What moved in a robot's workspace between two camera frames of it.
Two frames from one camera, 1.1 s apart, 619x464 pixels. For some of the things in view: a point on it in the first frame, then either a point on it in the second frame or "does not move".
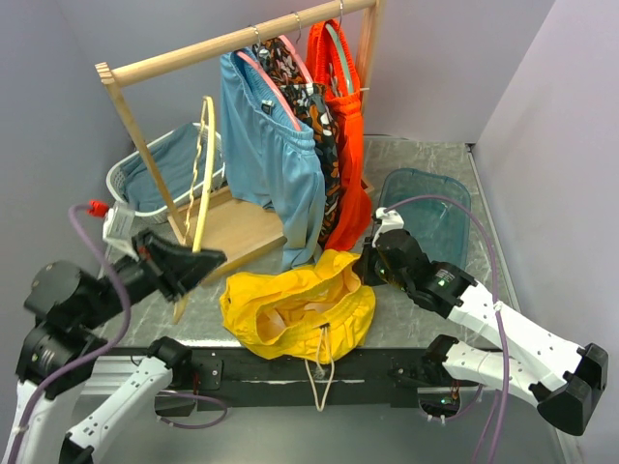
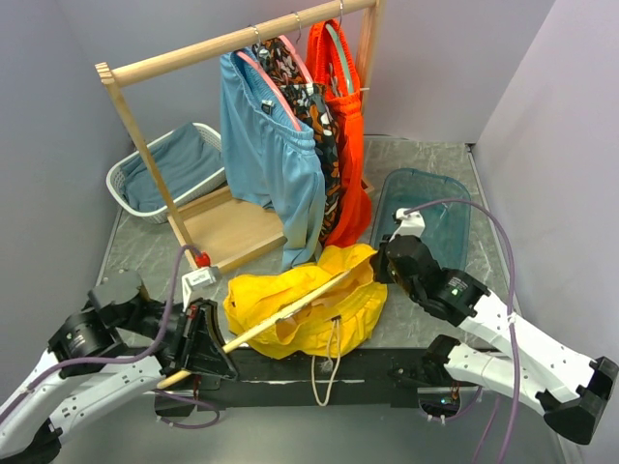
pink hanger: (276, 90) does not move
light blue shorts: (270, 160) does not move
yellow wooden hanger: (209, 196) to (296, 307)
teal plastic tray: (435, 209) does not move
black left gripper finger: (187, 268) to (206, 349)
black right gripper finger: (364, 269) to (378, 264)
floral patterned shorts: (311, 108) does not move
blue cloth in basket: (183, 156) does not move
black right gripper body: (395, 277) does not move
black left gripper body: (145, 274) to (177, 333)
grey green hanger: (340, 50) does not move
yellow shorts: (319, 312) does not move
